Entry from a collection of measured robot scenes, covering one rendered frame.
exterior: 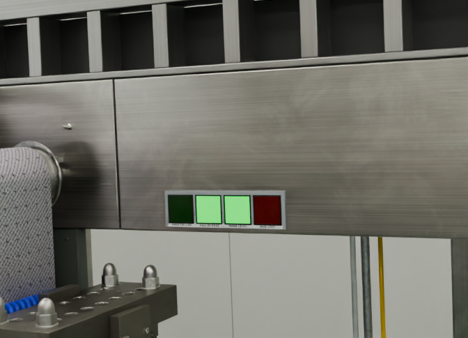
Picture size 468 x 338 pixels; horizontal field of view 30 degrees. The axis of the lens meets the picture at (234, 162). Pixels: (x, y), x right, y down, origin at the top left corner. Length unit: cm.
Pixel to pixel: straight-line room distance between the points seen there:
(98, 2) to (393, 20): 60
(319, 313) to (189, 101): 260
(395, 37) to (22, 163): 72
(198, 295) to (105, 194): 268
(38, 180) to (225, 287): 271
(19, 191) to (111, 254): 300
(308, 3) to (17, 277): 72
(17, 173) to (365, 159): 63
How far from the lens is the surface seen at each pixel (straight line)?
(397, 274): 399
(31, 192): 168
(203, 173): 164
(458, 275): 167
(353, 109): 152
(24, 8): 189
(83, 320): 149
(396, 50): 151
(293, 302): 418
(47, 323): 145
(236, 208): 161
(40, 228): 170
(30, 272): 168
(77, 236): 182
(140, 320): 160
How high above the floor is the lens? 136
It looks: 3 degrees down
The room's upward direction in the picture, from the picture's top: 2 degrees counter-clockwise
